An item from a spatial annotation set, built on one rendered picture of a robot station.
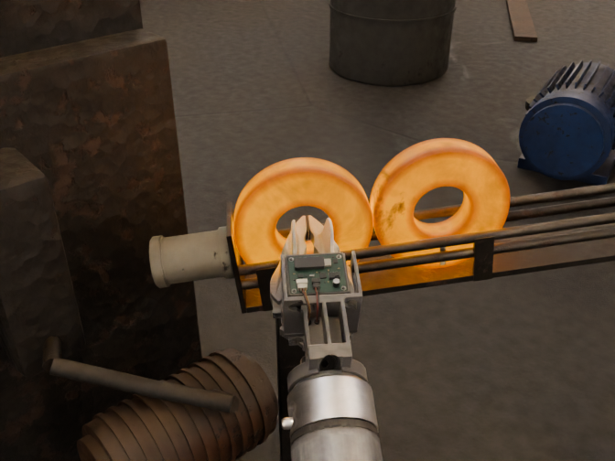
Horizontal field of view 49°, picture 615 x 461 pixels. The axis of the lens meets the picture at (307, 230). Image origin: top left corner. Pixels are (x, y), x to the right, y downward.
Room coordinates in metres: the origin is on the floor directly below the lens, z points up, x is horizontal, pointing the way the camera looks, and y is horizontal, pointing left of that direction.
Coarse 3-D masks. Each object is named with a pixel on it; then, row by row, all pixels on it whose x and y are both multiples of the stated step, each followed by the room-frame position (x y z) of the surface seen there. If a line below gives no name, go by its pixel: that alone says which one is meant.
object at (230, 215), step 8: (232, 216) 0.67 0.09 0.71; (232, 224) 0.65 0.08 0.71; (232, 232) 0.63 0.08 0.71; (232, 240) 0.62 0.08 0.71; (232, 248) 0.61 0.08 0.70; (232, 256) 0.61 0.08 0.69; (240, 256) 0.66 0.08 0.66; (232, 264) 0.61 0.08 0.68; (240, 264) 0.64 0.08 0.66; (240, 280) 0.61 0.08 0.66; (240, 288) 0.61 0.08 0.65; (240, 296) 0.61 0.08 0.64; (240, 304) 0.61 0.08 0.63
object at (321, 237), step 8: (312, 224) 0.62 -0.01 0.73; (320, 224) 0.62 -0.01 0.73; (328, 224) 0.58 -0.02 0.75; (312, 232) 0.61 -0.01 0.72; (320, 232) 0.61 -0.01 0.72; (328, 232) 0.58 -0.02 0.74; (312, 240) 0.61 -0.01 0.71; (320, 240) 0.60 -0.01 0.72; (328, 240) 0.58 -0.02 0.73; (320, 248) 0.59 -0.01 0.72; (328, 248) 0.58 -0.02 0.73; (336, 248) 0.59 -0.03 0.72
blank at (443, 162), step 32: (416, 160) 0.65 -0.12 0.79; (448, 160) 0.65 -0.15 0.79; (480, 160) 0.66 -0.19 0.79; (384, 192) 0.65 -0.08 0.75; (416, 192) 0.65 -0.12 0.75; (480, 192) 0.66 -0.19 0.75; (384, 224) 0.65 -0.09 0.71; (416, 224) 0.66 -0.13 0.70; (448, 224) 0.67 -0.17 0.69; (480, 224) 0.66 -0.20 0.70
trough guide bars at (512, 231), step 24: (552, 192) 0.71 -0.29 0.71; (576, 192) 0.71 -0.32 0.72; (600, 192) 0.71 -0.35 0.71; (432, 216) 0.70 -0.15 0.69; (528, 216) 0.71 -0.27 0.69; (600, 216) 0.65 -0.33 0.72; (432, 240) 0.64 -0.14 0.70; (456, 240) 0.64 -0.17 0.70; (480, 240) 0.64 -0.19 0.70; (528, 240) 0.65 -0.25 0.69; (552, 240) 0.65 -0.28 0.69; (576, 240) 0.65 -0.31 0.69; (264, 264) 0.62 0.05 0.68; (360, 264) 0.63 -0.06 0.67; (384, 264) 0.63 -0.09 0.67; (408, 264) 0.63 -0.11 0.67; (480, 264) 0.64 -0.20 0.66; (264, 288) 0.61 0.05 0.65
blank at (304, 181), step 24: (264, 168) 0.66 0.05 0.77; (288, 168) 0.64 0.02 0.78; (312, 168) 0.64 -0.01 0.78; (336, 168) 0.66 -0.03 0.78; (264, 192) 0.63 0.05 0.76; (288, 192) 0.64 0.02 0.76; (312, 192) 0.64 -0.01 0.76; (336, 192) 0.64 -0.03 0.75; (360, 192) 0.65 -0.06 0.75; (240, 216) 0.63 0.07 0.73; (264, 216) 0.63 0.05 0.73; (336, 216) 0.64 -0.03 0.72; (360, 216) 0.64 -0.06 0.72; (240, 240) 0.63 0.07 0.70; (264, 240) 0.63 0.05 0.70; (336, 240) 0.64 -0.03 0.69; (360, 240) 0.65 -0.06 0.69
